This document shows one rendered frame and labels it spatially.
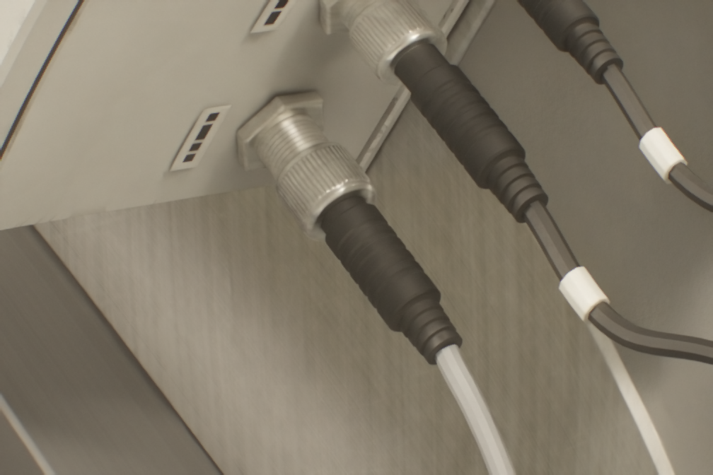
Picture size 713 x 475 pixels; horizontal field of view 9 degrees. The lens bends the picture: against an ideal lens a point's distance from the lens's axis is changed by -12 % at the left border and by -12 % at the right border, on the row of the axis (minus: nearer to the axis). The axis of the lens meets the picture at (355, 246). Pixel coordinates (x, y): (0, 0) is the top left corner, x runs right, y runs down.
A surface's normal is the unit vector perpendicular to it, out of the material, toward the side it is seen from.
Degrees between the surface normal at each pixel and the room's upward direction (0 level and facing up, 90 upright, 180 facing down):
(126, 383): 40
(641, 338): 74
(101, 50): 133
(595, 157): 90
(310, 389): 90
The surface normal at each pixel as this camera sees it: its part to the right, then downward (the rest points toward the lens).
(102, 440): 0.41, -0.70
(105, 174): 0.53, 0.71
